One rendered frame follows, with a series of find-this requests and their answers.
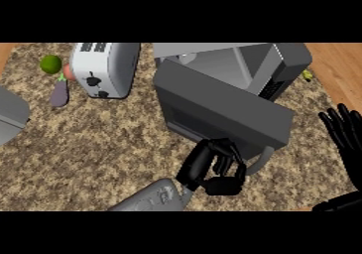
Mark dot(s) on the pink round fruit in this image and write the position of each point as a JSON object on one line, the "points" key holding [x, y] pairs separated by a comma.
{"points": [[68, 70]]}

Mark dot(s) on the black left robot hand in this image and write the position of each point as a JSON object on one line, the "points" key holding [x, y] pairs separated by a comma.
{"points": [[201, 163]]}

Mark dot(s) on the purple eggplant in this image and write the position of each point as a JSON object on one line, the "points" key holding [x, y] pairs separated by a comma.
{"points": [[60, 94]]}

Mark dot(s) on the white toaster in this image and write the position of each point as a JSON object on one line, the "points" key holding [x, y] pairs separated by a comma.
{"points": [[108, 67]]}

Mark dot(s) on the dark grey microwave door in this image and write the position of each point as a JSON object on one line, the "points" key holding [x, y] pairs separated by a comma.
{"points": [[223, 109]]}

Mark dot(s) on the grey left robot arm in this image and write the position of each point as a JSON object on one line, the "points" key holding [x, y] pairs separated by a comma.
{"points": [[149, 198]]}

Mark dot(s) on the grey microwave body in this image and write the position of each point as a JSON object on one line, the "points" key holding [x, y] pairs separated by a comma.
{"points": [[286, 63]]}

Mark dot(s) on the grey rounded appliance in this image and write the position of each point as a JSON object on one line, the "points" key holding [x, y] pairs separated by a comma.
{"points": [[9, 115]]}

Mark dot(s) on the yellow-green small vegetable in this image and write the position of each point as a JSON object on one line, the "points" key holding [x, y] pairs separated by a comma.
{"points": [[308, 76]]}

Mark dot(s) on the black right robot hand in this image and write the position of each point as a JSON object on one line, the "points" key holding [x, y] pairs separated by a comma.
{"points": [[356, 155]]}

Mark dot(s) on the green lime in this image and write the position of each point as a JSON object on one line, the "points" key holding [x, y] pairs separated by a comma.
{"points": [[52, 64]]}

